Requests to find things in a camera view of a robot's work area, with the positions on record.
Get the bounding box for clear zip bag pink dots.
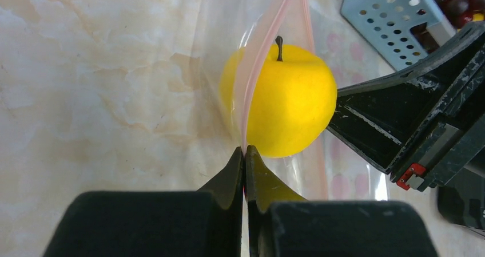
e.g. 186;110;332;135
197;0;388;200

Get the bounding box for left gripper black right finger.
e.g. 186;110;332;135
246;145;438;256

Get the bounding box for light blue plastic basket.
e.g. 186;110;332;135
341;0;456;70

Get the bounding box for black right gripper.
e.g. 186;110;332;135
328;22;484;236

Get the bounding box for dark red toy grapes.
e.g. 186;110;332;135
411;0;484;54

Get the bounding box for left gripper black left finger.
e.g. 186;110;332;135
44;148;244;256

